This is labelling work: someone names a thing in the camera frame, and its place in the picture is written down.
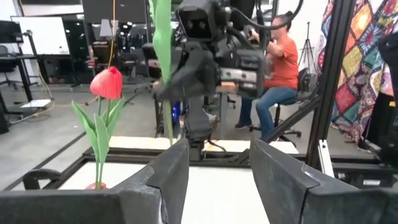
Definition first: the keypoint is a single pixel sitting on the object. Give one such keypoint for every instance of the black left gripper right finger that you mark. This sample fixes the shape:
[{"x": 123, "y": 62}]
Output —
[{"x": 286, "y": 193}]

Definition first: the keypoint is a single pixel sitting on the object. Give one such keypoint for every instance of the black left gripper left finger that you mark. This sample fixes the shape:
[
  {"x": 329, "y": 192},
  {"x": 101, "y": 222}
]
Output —
[{"x": 155, "y": 193}]

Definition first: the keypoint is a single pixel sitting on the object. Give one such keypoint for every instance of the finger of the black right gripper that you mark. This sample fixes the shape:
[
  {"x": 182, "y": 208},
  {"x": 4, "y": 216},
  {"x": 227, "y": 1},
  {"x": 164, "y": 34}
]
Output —
[
  {"x": 183, "y": 81},
  {"x": 206, "y": 77}
]

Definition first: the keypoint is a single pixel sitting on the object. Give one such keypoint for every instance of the red artificial tulip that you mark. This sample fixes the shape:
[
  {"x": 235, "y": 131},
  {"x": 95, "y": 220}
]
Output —
[
  {"x": 107, "y": 82},
  {"x": 162, "y": 40}
]

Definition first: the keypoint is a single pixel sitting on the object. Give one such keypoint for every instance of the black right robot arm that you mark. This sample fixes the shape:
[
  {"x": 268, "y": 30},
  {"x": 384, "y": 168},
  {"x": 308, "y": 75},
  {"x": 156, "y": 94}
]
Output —
[{"x": 197, "y": 121}]

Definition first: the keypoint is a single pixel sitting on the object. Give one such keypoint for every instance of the red glass vase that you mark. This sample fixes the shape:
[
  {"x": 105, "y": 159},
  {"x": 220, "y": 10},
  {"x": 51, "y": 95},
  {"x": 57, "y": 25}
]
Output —
[{"x": 97, "y": 186}]

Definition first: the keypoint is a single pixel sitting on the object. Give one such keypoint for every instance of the person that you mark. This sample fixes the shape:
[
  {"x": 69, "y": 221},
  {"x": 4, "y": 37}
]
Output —
[{"x": 280, "y": 71}]

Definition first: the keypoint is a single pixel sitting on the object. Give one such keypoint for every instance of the black office chair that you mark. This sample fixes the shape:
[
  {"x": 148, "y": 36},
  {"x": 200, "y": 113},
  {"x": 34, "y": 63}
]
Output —
[{"x": 290, "y": 104}]

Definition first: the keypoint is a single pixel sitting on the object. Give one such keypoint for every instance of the black tripod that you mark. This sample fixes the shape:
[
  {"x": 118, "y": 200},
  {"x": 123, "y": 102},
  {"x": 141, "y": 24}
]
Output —
[{"x": 308, "y": 46}]

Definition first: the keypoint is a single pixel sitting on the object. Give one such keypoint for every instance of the white flat floor board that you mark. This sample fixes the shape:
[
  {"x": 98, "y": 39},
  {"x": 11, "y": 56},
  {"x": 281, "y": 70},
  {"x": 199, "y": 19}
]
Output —
[{"x": 36, "y": 103}]

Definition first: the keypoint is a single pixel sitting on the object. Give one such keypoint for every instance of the colourful patchwork quilt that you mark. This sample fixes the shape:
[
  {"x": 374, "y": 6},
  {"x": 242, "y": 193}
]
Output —
[{"x": 357, "y": 62}]

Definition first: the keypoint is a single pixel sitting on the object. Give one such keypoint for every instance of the white whiteboard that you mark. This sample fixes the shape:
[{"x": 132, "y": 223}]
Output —
[{"x": 40, "y": 35}]

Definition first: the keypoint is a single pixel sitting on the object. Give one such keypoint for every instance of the black desk with stand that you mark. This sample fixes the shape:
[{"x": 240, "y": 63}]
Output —
[{"x": 18, "y": 57}]

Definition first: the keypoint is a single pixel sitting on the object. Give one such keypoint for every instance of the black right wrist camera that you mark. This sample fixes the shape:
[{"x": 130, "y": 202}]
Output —
[{"x": 197, "y": 21}]

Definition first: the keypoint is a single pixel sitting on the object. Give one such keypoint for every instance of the white metal bracket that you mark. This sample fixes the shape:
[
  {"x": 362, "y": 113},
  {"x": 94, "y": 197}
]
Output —
[{"x": 324, "y": 158}]

